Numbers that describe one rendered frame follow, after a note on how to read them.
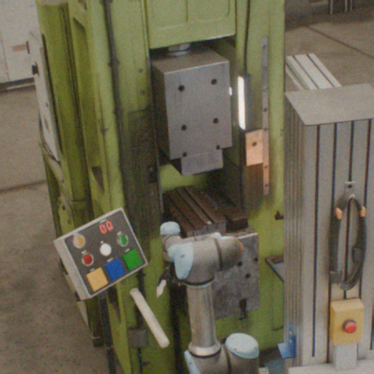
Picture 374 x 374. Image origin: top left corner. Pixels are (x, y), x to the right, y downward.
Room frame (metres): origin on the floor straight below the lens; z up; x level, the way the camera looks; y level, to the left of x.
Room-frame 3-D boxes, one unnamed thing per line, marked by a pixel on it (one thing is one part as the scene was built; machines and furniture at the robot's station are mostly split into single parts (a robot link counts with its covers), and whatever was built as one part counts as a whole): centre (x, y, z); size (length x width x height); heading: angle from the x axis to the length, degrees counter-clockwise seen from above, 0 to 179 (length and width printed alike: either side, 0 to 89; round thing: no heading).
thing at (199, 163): (3.37, -0.11, 1.32); 0.42 x 0.20 x 0.10; 17
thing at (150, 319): (2.98, 0.13, 0.62); 0.44 x 0.05 x 0.05; 17
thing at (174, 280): (2.67, 0.00, 1.07); 0.09 x 0.08 x 0.12; 3
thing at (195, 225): (3.37, -0.11, 0.96); 0.42 x 0.20 x 0.09; 17
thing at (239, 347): (2.21, -0.22, 0.98); 0.13 x 0.12 x 0.14; 101
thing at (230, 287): (3.39, -0.16, 0.69); 0.56 x 0.38 x 0.45; 17
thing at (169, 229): (2.67, 0.00, 1.23); 0.09 x 0.08 x 0.11; 11
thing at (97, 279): (2.76, 0.33, 1.01); 0.07 x 0.05 x 0.07; 132
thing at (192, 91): (3.38, -0.15, 1.56); 0.42 x 0.39 x 0.40; 17
